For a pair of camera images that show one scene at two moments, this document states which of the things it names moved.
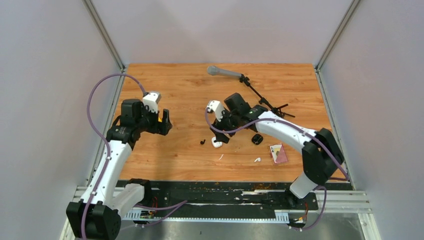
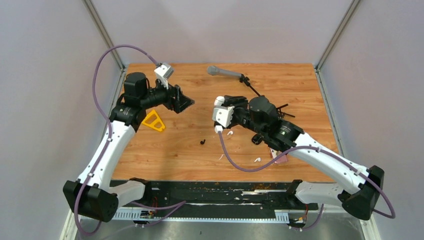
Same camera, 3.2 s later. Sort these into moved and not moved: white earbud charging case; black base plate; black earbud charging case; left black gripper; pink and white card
Moved: white earbud charging case; left black gripper
Not moved: black earbud charging case; black base plate; pink and white card
